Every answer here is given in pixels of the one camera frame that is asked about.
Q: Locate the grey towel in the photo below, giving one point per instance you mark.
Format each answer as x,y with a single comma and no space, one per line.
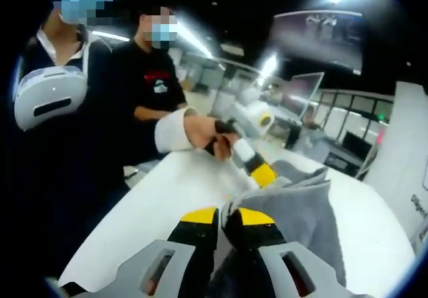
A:
301,218

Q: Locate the person's left hand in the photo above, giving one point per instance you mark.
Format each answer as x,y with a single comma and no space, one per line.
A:
200,132

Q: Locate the desktop monitor with pink screen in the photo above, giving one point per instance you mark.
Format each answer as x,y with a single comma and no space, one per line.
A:
306,92

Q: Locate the black equipment case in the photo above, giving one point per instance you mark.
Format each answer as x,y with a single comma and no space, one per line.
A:
342,161

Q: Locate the large hanging monitor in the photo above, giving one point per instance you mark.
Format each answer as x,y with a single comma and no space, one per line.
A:
317,40

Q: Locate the black computer monitor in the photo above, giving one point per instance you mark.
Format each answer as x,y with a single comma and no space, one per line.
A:
357,143

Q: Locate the pink hanging tag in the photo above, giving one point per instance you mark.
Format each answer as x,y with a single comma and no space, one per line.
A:
379,138

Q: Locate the person's dark clothed torso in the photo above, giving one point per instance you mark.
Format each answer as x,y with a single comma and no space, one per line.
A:
67,177

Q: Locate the white VR headset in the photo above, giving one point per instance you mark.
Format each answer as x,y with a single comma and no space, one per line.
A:
50,97

